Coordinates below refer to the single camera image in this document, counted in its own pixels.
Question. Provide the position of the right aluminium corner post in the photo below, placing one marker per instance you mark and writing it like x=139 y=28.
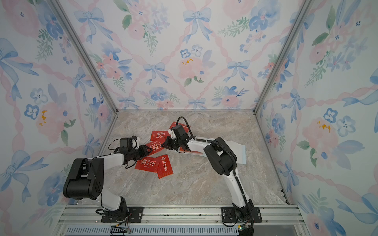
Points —
x=299 y=20

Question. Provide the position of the aluminium corner post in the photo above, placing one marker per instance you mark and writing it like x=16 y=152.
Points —
x=80 y=49
x=299 y=20

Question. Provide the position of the red card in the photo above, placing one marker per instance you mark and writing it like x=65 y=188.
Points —
x=155 y=135
x=194 y=153
x=183 y=125
x=149 y=164

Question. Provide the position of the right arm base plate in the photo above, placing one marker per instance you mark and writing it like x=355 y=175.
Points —
x=235 y=214

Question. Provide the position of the aluminium front rail frame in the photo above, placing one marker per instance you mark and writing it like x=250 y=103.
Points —
x=181 y=220

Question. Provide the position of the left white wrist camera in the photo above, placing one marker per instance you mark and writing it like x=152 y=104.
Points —
x=135 y=140

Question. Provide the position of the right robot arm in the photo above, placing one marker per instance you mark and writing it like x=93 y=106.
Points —
x=222 y=159

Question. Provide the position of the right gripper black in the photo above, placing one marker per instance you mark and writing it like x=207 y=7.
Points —
x=168 y=144

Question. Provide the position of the left aluminium corner post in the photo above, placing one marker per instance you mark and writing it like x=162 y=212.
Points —
x=80 y=49

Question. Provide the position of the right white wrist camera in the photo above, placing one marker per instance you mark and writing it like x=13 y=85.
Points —
x=172 y=134

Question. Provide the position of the red card 100 percent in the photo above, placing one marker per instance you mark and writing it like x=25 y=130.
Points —
x=164 y=168

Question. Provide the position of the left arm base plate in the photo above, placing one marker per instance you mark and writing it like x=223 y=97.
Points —
x=131 y=214

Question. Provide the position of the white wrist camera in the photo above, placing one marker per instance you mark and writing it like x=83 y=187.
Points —
x=172 y=134
x=135 y=140

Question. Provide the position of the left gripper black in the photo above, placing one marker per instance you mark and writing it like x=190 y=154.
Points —
x=143 y=148

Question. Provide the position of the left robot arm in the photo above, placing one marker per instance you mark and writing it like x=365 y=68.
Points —
x=86 y=178

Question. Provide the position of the red card get rich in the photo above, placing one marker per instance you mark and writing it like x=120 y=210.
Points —
x=156 y=146

